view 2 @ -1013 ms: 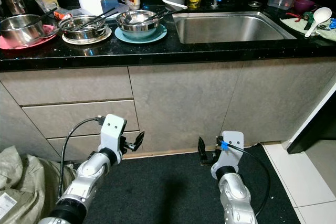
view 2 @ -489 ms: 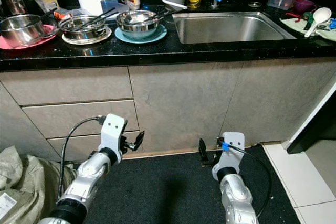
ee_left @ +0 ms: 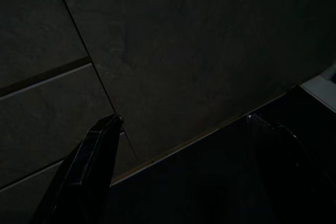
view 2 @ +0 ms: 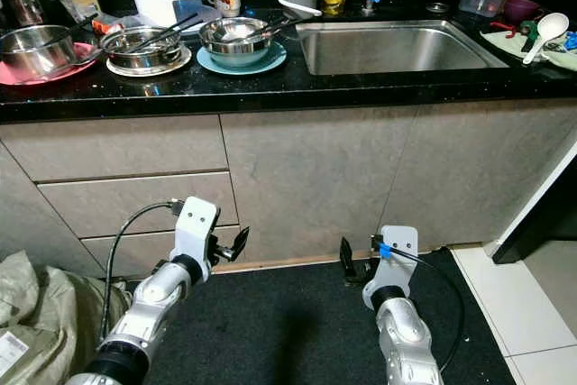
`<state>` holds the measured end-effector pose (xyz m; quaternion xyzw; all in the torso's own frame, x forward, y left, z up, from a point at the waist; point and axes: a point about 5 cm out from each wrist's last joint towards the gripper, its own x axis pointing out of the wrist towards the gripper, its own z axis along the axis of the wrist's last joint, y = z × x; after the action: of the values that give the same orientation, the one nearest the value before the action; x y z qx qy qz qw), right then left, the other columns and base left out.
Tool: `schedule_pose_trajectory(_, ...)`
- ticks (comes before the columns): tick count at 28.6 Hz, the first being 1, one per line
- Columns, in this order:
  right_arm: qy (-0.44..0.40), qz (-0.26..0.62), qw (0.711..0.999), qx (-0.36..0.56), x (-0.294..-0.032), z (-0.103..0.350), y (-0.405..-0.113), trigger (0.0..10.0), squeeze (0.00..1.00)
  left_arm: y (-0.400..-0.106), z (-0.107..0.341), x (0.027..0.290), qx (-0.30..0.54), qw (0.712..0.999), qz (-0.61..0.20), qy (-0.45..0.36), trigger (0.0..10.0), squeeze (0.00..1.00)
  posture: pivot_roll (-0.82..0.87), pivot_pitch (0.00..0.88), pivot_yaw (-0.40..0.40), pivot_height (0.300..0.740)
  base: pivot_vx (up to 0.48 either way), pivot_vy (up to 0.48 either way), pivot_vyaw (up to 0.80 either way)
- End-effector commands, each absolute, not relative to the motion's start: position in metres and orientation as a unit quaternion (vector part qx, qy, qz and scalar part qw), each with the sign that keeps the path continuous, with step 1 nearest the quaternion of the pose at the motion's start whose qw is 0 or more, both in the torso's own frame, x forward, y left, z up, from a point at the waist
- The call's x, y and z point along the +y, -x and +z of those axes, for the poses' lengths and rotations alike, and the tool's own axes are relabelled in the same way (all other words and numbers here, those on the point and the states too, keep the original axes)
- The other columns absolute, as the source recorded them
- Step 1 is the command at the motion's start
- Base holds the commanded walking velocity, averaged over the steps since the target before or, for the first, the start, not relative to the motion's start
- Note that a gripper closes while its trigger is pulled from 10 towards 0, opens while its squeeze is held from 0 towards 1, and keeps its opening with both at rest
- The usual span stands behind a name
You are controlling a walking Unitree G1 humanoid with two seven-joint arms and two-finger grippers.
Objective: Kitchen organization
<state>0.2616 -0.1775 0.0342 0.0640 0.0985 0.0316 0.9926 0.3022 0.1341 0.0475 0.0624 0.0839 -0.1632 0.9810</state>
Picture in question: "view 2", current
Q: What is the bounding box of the teal plate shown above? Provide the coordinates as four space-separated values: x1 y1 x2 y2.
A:
197 41 288 76

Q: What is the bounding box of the black chopstick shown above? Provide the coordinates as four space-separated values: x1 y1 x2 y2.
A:
131 12 204 54
248 12 316 41
45 14 102 48

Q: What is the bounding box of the grey cabinet door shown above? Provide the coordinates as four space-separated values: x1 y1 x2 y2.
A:
221 105 420 264
379 96 577 251

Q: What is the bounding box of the black floor mat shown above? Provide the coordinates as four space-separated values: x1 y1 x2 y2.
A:
90 250 517 385

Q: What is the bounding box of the grey cabinet drawer front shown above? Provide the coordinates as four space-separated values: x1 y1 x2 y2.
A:
79 227 240 278
36 171 235 240
0 115 229 180

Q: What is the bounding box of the grey woven sack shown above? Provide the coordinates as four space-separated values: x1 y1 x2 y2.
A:
0 250 114 385

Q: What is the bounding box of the black tall appliance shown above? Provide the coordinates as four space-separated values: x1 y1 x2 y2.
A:
491 137 577 264

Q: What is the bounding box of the white plate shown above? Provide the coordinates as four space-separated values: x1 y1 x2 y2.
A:
105 45 192 78

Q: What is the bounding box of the stainless steel sink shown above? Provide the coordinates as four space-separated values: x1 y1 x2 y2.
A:
293 20 510 77

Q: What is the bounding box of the pink plate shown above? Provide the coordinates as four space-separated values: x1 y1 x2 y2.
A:
0 41 100 87

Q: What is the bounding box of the white printed mug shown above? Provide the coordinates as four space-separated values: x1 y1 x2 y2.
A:
209 0 242 18

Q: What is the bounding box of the pale green dish cloth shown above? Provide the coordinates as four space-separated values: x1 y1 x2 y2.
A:
480 24 577 70

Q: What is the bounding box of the deep stainless steel bowl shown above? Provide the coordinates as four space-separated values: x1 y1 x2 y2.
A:
0 24 79 81

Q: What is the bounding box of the purple cup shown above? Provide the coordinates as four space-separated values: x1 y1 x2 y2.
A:
503 0 545 25

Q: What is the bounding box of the white rice spoon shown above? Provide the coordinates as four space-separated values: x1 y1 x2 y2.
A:
521 13 571 66

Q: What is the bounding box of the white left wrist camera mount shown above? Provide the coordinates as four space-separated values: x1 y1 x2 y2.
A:
173 196 222 264

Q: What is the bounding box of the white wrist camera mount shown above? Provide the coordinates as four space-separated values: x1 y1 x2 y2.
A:
361 225 418 309
173 196 222 264

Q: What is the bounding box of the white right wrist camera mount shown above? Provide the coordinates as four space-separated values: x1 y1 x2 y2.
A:
361 225 418 309

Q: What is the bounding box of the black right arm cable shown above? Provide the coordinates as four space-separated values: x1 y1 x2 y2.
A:
370 236 467 372

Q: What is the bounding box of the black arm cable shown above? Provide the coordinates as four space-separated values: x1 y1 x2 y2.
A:
97 199 186 350
370 236 467 372

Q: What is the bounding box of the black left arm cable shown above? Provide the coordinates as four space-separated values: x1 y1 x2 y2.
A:
97 199 186 350

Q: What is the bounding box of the green handled kitchen tool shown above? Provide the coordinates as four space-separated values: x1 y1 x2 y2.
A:
518 20 542 52

